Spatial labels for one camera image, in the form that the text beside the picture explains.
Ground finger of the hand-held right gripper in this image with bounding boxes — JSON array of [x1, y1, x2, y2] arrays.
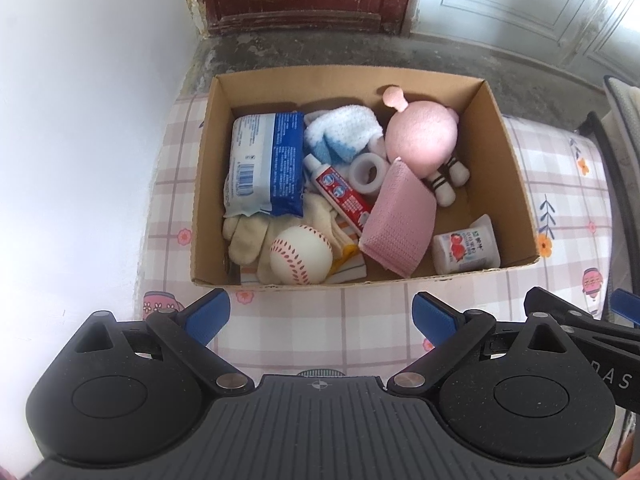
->
[[611, 291, 640, 328], [524, 287, 640, 345]]

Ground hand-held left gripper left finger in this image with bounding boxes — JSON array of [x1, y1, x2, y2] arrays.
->
[[60, 288, 253, 395]]

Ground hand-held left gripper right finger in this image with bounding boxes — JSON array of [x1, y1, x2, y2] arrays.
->
[[387, 292, 588, 396]]

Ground small white snack packet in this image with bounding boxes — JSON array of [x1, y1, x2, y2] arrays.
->
[[432, 214, 501, 276]]

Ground cream knit gloves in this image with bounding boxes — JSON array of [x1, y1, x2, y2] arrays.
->
[[222, 195, 346, 281]]

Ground pink sponge cloth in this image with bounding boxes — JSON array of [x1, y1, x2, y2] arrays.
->
[[358, 157, 437, 278]]

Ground white baseball red stitching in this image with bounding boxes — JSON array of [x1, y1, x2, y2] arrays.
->
[[270, 225, 333, 286]]

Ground red toothpaste tube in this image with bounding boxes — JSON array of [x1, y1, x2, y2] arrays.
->
[[303, 154, 375, 226]]

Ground blue white wet wipes pack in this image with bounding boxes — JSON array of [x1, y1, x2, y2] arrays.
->
[[223, 111, 307, 218]]

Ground white tape roll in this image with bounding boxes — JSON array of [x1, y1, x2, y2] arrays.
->
[[348, 154, 387, 191]]

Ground pink plush toy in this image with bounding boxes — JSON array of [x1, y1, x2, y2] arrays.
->
[[382, 86, 471, 207]]

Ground fluffy white blue knit hat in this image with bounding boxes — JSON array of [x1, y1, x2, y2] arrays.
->
[[303, 105, 385, 166]]

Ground brown cardboard box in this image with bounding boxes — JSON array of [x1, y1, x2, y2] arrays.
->
[[190, 65, 541, 288]]

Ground checked printed bed sheet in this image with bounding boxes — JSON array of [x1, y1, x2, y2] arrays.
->
[[137, 92, 613, 381]]

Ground chair with grey cushion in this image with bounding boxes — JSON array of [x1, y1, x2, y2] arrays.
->
[[575, 110, 640, 321]]

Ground grey mattress with dark piping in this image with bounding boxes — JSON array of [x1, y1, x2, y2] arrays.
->
[[602, 75, 640, 131]]

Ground white panelled door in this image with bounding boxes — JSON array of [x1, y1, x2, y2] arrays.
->
[[410, 0, 640, 91]]

